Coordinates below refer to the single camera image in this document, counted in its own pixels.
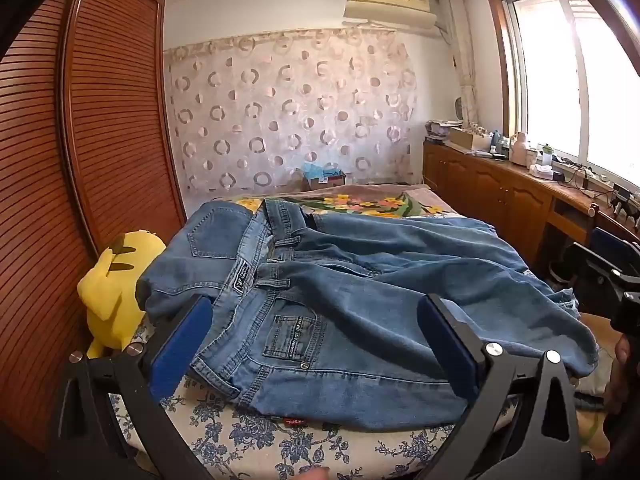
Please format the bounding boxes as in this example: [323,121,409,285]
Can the black cables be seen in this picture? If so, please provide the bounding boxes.
[565,162,616,198]

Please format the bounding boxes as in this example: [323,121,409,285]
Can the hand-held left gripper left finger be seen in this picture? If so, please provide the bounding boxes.
[47,294,221,480]

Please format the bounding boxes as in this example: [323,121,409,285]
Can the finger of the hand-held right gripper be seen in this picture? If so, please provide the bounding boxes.
[591,226,640,261]
[569,241,640,293]

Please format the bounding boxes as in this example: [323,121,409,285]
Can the wooden chair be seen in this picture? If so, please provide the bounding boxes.
[587,202,640,246]

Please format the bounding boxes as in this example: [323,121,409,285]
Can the yellow plush toy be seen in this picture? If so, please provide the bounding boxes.
[77,229,168,358]

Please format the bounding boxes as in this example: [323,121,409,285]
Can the person's right hand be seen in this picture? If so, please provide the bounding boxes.
[611,332,633,367]

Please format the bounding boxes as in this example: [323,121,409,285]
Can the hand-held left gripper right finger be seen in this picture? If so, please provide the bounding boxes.
[417,294,583,480]

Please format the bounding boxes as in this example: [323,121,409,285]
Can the white tissue box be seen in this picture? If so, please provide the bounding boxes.
[529,162,563,181]

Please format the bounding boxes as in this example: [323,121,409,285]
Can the colourful floral blanket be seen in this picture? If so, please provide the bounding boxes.
[227,182,458,221]

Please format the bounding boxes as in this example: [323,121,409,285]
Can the flat cardboard box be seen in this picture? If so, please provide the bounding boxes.
[447,126,478,151]

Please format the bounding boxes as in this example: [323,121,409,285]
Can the pink bottle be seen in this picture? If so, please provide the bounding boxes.
[510,131,535,167]

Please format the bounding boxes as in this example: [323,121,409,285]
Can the light blue denim pants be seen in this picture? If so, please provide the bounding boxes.
[192,199,601,433]

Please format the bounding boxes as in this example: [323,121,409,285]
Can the white air conditioner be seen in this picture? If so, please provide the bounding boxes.
[342,0,438,31]

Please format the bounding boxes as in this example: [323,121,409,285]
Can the window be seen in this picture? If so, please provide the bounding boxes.
[487,0,640,191]

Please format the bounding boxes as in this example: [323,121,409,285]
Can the cardboard box with blue cloth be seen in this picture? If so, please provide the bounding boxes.
[301,162,347,192]

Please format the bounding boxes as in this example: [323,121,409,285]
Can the wooden louvred wardrobe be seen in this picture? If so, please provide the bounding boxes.
[0,0,188,466]

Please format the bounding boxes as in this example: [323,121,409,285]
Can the circle-patterned curtain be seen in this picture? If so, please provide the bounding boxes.
[165,27,418,196]

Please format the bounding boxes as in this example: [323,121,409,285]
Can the long wooden cabinet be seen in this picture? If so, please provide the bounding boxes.
[422,137,640,281]

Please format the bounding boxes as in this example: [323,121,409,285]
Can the white corner curtain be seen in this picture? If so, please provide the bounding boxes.
[437,0,481,126]

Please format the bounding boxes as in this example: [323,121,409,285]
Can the stack of papers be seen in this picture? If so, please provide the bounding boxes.
[425,119,463,140]

